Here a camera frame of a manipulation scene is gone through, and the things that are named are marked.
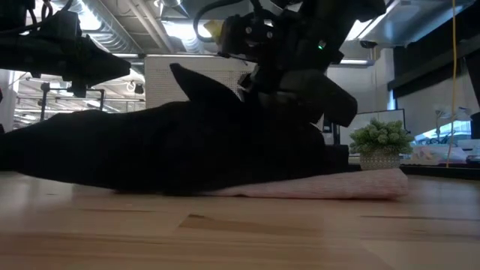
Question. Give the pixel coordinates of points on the black aluminium table frame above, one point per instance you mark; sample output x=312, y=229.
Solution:
x=442, y=171

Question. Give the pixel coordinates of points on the black garment with printed waistband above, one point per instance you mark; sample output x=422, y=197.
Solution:
x=150, y=150

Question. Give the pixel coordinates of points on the black metal rack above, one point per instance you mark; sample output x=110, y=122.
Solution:
x=45, y=101

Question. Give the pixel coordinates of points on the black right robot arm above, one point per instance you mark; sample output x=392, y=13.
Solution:
x=337, y=15

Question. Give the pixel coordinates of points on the green potted plant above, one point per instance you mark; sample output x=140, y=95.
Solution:
x=378, y=137

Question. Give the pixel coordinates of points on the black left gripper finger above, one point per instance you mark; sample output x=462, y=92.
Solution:
x=101, y=65

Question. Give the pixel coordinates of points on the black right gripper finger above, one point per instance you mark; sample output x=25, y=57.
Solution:
x=262, y=95
x=322, y=97

